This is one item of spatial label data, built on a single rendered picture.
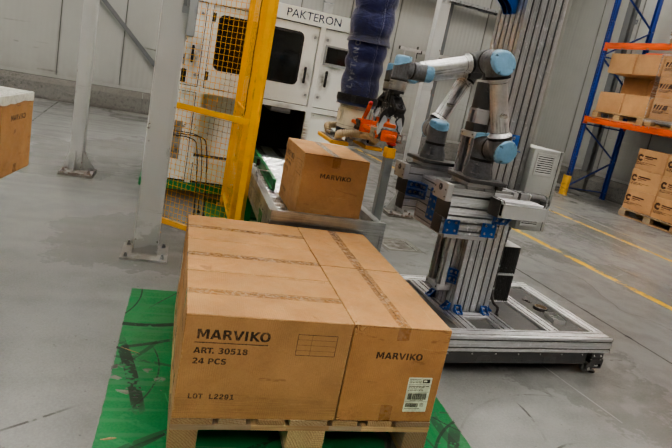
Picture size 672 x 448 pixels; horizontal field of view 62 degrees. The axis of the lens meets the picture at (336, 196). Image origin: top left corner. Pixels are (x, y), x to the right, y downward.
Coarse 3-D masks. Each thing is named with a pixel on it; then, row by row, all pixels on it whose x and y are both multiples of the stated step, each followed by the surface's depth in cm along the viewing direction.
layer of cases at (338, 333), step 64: (192, 256) 239; (256, 256) 254; (320, 256) 272; (192, 320) 188; (256, 320) 194; (320, 320) 201; (384, 320) 212; (192, 384) 194; (256, 384) 200; (320, 384) 206; (384, 384) 213
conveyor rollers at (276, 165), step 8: (264, 160) 512; (272, 160) 516; (280, 160) 526; (256, 168) 467; (272, 168) 480; (280, 168) 490; (280, 176) 455; (264, 184) 408; (272, 192) 391; (280, 200) 368; (280, 208) 349
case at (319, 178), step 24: (288, 144) 373; (312, 144) 363; (288, 168) 363; (312, 168) 324; (336, 168) 327; (360, 168) 331; (288, 192) 353; (312, 192) 328; (336, 192) 331; (360, 192) 335; (336, 216) 335
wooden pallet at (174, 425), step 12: (168, 408) 221; (168, 420) 207; (180, 420) 196; (192, 420) 197; (204, 420) 198; (216, 420) 202; (228, 420) 200; (240, 420) 202; (252, 420) 206; (264, 420) 204; (276, 420) 205; (288, 420) 209; (300, 420) 208; (312, 420) 209; (324, 420) 211; (168, 432) 196; (180, 432) 197; (192, 432) 198; (288, 432) 208; (300, 432) 209; (312, 432) 210; (324, 432) 212; (396, 432) 228; (408, 432) 221; (420, 432) 223; (168, 444) 197; (180, 444) 198; (192, 444) 199; (288, 444) 209; (300, 444) 210; (312, 444) 212; (396, 444) 226; (408, 444) 223; (420, 444) 224
